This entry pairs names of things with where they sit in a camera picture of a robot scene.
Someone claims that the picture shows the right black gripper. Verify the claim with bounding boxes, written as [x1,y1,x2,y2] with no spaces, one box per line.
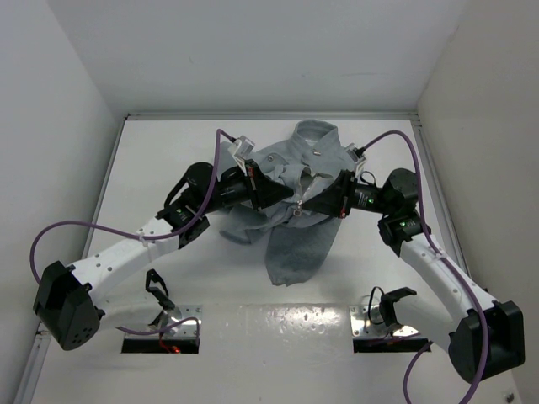
[302,169,393,219]

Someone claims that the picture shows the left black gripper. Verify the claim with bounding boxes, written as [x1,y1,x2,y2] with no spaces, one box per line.
[199,157,292,214]

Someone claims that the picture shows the grey zip jacket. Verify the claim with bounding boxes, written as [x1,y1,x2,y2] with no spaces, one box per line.
[219,120,355,286]

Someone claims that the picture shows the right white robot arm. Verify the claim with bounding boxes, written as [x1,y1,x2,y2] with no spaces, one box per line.
[302,168,525,382]

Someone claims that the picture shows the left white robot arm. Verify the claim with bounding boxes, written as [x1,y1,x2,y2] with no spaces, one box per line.
[34,160,294,351]

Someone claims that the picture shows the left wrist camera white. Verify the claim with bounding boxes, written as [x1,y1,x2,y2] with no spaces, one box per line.
[228,136,255,169]

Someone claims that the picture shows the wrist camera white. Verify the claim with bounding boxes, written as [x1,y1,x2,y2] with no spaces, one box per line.
[345,143,367,177]
[228,136,255,169]

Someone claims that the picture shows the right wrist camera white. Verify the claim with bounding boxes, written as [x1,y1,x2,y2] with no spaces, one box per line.
[345,143,367,177]

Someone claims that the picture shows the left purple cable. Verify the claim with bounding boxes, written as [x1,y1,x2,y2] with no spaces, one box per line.
[29,128,237,338]

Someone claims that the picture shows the purple cable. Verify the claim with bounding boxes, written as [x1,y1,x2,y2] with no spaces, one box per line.
[357,129,489,403]
[29,128,237,338]

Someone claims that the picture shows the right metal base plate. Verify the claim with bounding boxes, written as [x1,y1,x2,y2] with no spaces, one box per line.
[349,304,420,341]

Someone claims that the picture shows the metal base plate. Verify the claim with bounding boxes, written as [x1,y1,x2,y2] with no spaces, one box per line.
[349,304,420,341]
[119,305,203,339]

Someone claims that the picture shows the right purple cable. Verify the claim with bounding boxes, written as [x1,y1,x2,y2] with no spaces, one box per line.
[357,129,489,403]

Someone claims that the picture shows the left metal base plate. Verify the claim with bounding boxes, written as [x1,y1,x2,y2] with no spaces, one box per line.
[119,305,203,339]

